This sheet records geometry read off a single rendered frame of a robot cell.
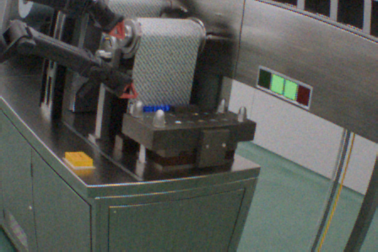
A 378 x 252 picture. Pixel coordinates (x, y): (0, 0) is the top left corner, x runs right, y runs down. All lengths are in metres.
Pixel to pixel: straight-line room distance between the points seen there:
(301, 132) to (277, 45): 3.01
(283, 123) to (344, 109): 3.33
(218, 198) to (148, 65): 0.46
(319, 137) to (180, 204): 2.99
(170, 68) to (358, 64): 0.69
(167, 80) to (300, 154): 3.01
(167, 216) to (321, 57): 0.67
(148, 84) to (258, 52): 0.36
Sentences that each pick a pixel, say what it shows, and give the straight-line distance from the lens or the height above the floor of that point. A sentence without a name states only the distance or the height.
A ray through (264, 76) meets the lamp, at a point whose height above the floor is 1.19.
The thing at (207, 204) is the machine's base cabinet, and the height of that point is 0.79.
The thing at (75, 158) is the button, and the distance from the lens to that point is 1.67.
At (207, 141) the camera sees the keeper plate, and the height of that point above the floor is 0.99.
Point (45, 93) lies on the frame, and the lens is 2.19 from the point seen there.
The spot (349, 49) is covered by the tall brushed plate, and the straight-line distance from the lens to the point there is 1.63.
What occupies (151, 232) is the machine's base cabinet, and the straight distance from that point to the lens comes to 1.77.
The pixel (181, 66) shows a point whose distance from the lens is 1.95.
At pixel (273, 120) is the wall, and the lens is 5.04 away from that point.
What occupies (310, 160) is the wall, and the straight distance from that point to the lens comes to 4.75.
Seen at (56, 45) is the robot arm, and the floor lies 1.26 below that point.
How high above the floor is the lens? 1.51
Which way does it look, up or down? 14 degrees down
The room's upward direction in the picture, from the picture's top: 9 degrees clockwise
